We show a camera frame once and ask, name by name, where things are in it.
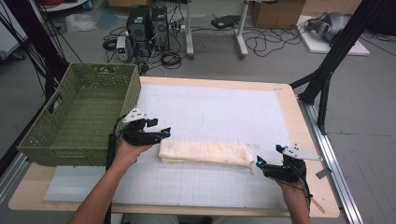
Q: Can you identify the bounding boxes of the cream printed cloth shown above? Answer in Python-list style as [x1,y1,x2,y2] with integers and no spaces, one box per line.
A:
[158,139,256,175]

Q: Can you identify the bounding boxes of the clear plastic bag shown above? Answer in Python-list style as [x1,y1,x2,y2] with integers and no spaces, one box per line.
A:
[64,12,98,34]

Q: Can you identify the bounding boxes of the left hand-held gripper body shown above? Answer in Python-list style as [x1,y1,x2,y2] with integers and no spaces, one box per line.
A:
[121,107,163,147]

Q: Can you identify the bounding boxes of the grey tape piece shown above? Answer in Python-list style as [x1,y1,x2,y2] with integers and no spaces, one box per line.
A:
[315,167,333,180]

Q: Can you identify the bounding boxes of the short aluminium rail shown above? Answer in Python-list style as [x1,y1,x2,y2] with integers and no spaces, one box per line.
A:
[0,152,32,203]

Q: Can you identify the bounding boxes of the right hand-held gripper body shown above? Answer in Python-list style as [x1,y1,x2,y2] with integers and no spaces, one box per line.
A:
[262,143,323,184]

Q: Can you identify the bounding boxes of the tangled black floor cables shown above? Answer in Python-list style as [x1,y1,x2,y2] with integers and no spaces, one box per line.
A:
[244,26,303,58]

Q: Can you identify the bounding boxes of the coiled black cable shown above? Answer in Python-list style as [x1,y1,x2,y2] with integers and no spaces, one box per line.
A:
[160,50,183,70]

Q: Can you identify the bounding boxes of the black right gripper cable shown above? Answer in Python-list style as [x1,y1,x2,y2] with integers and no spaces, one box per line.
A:
[289,172,314,217]

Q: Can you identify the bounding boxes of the small grey power supply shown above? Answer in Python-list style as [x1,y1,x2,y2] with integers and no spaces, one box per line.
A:
[115,35,130,63]

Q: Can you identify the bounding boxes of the white grid mat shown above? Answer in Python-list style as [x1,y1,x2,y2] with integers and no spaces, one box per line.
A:
[43,83,310,210]

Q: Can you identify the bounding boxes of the black metal stand with cables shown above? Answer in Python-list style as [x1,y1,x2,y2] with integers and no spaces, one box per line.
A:
[0,0,82,102]

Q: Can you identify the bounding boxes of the grey headset device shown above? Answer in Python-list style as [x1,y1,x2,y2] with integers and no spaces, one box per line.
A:
[304,11,351,43]

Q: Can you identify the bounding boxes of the brown cardboard box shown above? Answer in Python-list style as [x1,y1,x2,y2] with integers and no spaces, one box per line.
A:
[250,0,306,30]

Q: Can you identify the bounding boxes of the long aluminium rail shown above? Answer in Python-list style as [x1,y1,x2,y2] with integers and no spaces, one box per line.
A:
[297,96,364,224]

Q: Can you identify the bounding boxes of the white desk leg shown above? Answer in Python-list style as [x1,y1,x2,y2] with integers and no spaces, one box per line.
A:
[234,0,250,60]
[185,0,196,60]

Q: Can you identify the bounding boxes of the large black computer tower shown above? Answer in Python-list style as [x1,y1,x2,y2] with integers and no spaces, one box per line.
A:
[125,5,153,58]

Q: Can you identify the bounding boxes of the person's right hand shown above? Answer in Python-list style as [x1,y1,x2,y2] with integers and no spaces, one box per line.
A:
[275,178,312,201]

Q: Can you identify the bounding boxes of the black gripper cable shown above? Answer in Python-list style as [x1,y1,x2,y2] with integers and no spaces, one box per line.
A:
[289,172,314,217]
[104,114,129,224]

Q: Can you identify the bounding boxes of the wide cardboard box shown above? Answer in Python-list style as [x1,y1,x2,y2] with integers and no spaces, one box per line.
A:
[302,0,363,17]

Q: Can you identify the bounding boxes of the white cabinet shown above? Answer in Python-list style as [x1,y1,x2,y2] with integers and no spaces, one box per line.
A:
[0,0,29,60]

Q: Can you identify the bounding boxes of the green woven basket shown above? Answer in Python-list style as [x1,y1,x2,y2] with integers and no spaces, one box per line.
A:
[17,63,142,167]

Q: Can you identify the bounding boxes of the white floor board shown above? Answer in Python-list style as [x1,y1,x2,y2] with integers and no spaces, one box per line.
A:
[297,14,371,57]

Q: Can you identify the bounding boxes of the person's left hand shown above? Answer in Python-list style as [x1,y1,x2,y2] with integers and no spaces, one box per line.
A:
[108,138,154,175]

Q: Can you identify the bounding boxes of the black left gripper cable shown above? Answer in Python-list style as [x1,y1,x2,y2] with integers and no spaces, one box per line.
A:
[104,114,129,224]

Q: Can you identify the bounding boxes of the flat black device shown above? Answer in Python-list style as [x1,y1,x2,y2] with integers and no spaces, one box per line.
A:
[210,14,241,30]

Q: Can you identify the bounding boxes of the slim black computer tower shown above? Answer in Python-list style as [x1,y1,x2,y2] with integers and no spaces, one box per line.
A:
[150,6,171,52]

